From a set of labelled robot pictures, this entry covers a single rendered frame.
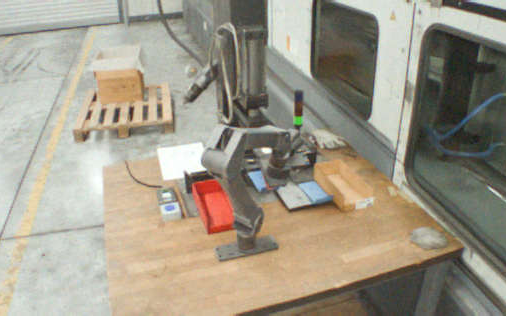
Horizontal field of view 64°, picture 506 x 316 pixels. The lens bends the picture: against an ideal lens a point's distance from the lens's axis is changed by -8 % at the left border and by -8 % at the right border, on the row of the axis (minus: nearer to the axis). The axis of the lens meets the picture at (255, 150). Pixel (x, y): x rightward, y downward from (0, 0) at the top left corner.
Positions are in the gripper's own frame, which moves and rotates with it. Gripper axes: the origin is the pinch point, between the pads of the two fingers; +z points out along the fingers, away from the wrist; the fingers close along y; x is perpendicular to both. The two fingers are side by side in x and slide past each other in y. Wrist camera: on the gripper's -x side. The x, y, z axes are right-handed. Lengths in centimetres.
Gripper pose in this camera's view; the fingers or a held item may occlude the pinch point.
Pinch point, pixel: (269, 187)
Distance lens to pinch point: 152.3
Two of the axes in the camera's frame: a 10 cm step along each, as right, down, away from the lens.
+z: -1.4, 6.3, 7.6
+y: -2.6, -7.7, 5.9
